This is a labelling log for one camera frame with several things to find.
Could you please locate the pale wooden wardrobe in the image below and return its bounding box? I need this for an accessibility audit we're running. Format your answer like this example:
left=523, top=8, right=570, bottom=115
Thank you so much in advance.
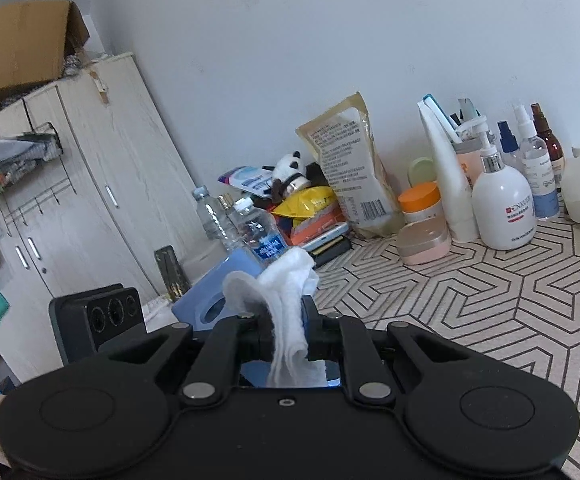
left=0, top=52, right=206, bottom=386

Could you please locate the blue spray bottle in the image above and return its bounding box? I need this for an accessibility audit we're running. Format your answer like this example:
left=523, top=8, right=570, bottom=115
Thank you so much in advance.
left=496, top=120, right=523, bottom=171

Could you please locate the brown spray bottle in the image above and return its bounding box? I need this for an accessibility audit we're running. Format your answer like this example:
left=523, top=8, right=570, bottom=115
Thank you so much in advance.
left=530, top=103, right=565, bottom=193

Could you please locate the orange flat box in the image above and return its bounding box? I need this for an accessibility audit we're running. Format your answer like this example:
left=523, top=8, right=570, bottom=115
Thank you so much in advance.
left=285, top=207, right=348, bottom=241

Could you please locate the black flat box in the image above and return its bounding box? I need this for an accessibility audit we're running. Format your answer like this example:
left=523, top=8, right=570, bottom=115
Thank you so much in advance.
left=312, top=235, right=353, bottom=268

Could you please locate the white cleaning cloth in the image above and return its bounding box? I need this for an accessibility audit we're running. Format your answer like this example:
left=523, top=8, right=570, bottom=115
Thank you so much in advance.
left=222, top=246, right=328, bottom=388

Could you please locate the clear spray bottle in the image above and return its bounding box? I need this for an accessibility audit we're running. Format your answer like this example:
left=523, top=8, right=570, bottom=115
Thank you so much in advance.
left=512, top=104, right=561, bottom=220

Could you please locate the green round lid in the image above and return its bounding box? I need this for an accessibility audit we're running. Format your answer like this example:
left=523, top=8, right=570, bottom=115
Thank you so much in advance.
left=408, top=157, right=438, bottom=191

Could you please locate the peach pump bottle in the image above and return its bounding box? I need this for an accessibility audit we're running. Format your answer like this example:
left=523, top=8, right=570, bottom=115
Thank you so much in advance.
left=452, top=115, right=491, bottom=192

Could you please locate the black wire door rack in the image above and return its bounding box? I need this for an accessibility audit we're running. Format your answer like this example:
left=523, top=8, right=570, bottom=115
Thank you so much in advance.
left=0, top=122, right=78, bottom=231

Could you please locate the blue white wipes packet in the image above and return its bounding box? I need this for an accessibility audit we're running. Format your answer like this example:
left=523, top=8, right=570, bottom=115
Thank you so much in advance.
left=218, top=166, right=276, bottom=198

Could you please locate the yellow snack packet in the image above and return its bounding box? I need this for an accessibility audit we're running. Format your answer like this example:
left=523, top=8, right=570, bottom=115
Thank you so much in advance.
left=270, top=186, right=338, bottom=221

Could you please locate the orange lid jar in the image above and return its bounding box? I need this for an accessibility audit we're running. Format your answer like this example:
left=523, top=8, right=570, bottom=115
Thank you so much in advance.
left=397, top=183, right=442, bottom=226

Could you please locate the white plastic bag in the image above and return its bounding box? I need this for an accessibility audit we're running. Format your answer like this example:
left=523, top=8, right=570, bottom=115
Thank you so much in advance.
left=142, top=295, right=181, bottom=332

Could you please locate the beige refill pouch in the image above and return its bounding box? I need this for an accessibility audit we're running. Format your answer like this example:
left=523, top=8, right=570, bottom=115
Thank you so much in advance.
left=296, top=92, right=405, bottom=240

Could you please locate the white translucent jar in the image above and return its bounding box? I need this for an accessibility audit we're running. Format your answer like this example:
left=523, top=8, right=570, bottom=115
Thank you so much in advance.
left=182, top=249, right=231, bottom=288

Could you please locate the pink compact case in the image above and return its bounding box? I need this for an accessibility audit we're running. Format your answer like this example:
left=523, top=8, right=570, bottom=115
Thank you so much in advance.
left=396, top=220, right=452, bottom=266

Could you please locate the dark rectangular frame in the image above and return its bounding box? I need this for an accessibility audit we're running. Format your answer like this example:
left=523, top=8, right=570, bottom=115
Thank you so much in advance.
left=154, top=246, right=191, bottom=303

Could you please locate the panda plush toy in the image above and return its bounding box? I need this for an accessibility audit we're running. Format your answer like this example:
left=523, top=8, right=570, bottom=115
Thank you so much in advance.
left=269, top=151, right=311, bottom=198

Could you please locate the white squeeze tube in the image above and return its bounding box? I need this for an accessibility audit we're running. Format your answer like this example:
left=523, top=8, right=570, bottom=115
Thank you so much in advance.
left=417, top=102, right=478, bottom=243

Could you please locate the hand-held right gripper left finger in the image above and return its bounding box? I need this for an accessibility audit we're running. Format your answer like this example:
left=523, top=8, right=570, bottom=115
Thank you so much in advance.
left=106, top=312, right=276, bottom=407

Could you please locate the geometric patterned tablecloth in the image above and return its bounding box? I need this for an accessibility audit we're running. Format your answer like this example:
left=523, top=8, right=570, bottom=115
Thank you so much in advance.
left=180, top=210, right=580, bottom=480

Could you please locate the brown cardboard box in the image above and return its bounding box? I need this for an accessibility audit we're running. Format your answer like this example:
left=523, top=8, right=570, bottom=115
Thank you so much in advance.
left=0, top=1, right=91, bottom=106

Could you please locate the blue label water bottle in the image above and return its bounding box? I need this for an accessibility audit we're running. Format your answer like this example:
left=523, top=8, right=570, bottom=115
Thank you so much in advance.
left=227, top=197, right=291, bottom=267

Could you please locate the dark brown pouch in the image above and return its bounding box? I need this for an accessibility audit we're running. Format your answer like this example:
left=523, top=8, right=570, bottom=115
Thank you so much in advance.
left=305, top=162, right=328, bottom=188

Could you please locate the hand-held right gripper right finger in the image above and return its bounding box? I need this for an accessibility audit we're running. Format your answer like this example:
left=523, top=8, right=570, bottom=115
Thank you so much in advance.
left=301, top=296, right=471, bottom=405

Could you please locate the blue plastic container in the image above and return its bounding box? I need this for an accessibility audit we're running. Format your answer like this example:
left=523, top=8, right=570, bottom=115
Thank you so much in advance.
left=171, top=249, right=343, bottom=388

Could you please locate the silver flat case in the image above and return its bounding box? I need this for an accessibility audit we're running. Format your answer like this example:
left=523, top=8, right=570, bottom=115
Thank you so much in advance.
left=300, top=222, right=351, bottom=252

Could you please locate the white pump lotion bottle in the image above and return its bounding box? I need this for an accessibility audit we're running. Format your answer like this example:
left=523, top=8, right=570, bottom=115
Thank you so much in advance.
left=471, top=142, right=538, bottom=251

